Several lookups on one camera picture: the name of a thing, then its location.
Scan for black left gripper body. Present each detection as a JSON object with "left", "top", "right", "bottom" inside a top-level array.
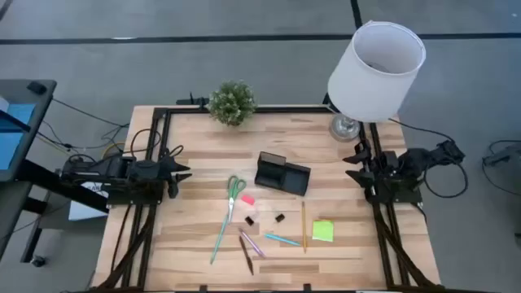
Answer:
[{"left": 129, "top": 156, "right": 175, "bottom": 186}]

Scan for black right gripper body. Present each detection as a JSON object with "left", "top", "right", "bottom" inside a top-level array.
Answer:
[{"left": 366, "top": 151, "right": 402, "bottom": 186}]

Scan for green handled scissors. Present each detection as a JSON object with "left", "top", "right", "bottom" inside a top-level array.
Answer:
[{"left": 225, "top": 175, "right": 248, "bottom": 225}]

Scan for green sticky note pad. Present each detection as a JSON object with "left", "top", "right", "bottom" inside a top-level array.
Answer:
[{"left": 311, "top": 219, "right": 335, "bottom": 243}]

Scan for teal green pen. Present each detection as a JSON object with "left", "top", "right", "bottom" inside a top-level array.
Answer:
[{"left": 209, "top": 212, "right": 231, "bottom": 265}]

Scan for yellow pencil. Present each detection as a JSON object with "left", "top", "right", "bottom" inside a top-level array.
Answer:
[{"left": 300, "top": 200, "right": 309, "bottom": 255}]

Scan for black mesh desk organizer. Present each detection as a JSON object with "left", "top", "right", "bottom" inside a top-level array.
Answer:
[{"left": 254, "top": 151, "right": 312, "bottom": 197}]

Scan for purple mechanical pencil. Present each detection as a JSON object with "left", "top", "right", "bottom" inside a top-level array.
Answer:
[{"left": 238, "top": 227, "right": 267, "bottom": 260}]

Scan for light blue pen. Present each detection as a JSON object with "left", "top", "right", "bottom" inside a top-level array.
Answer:
[{"left": 263, "top": 232, "right": 302, "bottom": 247}]

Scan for brown mechanical pencil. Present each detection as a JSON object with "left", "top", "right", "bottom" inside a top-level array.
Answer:
[{"left": 238, "top": 235, "right": 255, "bottom": 277}]

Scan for white shade table lamp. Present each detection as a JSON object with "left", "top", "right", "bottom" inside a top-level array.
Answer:
[{"left": 326, "top": 20, "right": 427, "bottom": 144}]

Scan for white paper sheet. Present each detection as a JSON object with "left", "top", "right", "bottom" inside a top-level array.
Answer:
[{"left": 68, "top": 181, "right": 110, "bottom": 222}]

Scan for small potted green plant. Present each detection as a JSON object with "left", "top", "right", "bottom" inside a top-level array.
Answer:
[{"left": 206, "top": 79, "right": 259, "bottom": 128}]

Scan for grey side desk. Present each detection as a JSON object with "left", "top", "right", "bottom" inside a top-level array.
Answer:
[{"left": 0, "top": 78, "right": 110, "bottom": 264}]

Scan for grey floor device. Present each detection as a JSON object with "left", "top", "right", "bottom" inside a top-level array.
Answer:
[{"left": 481, "top": 139, "right": 521, "bottom": 197}]

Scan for blue screen monitor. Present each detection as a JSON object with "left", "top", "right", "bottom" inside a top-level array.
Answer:
[{"left": 0, "top": 101, "right": 37, "bottom": 171}]

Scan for black computer mouse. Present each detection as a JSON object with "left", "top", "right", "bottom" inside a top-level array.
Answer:
[{"left": 26, "top": 81, "right": 48, "bottom": 96}]

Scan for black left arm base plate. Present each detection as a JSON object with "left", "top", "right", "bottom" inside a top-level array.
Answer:
[{"left": 106, "top": 181, "right": 164, "bottom": 206}]

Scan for yellow cable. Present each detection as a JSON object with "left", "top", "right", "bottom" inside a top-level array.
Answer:
[{"left": 100, "top": 141, "right": 126, "bottom": 160}]

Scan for black lamp cable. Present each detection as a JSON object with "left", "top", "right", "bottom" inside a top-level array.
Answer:
[{"left": 387, "top": 116, "right": 456, "bottom": 143}]

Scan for black clamp bracket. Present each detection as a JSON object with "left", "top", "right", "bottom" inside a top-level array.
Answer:
[{"left": 175, "top": 92, "right": 210, "bottom": 107}]

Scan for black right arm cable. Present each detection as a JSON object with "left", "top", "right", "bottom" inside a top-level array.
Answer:
[{"left": 422, "top": 160, "right": 469, "bottom": 199}]

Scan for black floor cables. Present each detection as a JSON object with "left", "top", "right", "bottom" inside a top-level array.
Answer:
[{"left": 35, "top": 97, "right": 131, "bottom": 160}]

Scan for black aluminium table frame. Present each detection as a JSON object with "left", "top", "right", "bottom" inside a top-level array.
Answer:
[{"left": 95, "top": 104, "right": 445, "bottom": 293}]

